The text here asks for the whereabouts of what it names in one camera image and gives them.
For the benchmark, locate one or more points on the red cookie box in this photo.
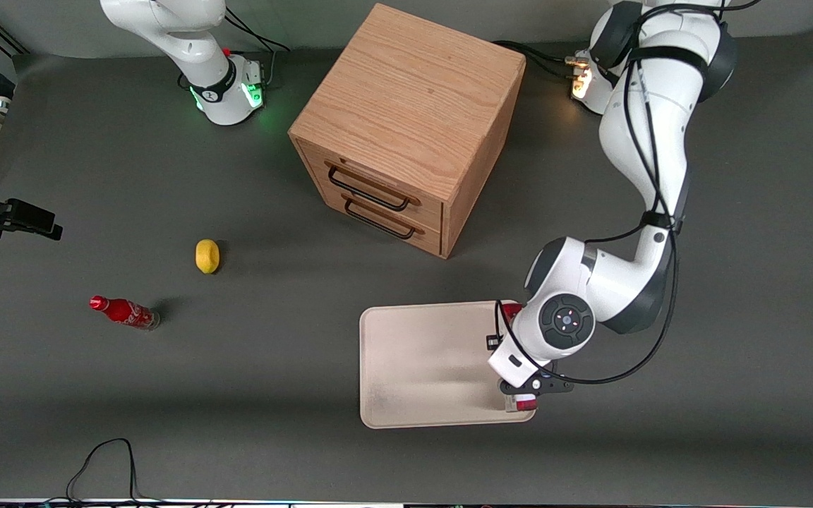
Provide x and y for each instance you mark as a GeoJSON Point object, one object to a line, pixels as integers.
{"type": "Point", "coordinates": [523, 403]}

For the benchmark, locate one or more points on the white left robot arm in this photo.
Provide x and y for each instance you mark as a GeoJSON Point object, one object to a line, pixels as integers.
{"type": "Point", "coordinates": [625, 275]}

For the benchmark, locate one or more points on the cream rectangular tray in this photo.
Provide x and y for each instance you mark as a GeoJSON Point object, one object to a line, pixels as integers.
{"type": "Point", "coordinates": [420, 367]}

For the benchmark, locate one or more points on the red cola bottle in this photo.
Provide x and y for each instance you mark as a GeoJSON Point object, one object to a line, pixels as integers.
{"type": "Point", "coordinates": [124, 311]}

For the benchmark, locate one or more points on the wooden drawer front small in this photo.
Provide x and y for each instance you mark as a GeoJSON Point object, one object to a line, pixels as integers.
{"type": "Point", "coordinates": [428, 240]}

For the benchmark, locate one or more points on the yellow lemon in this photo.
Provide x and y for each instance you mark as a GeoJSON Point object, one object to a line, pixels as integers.
{"type": "Point", "coordinates": [207, 256]}

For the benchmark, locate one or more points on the wooden drawer front large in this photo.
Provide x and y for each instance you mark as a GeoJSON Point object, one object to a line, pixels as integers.
{"type": "Point", "coordinates": [378, 176]}

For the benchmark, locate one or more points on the oak wooden drawer cabinet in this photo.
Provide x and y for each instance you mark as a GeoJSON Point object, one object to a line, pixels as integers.
{"type": "Point", "coordinates": [413, 92]}

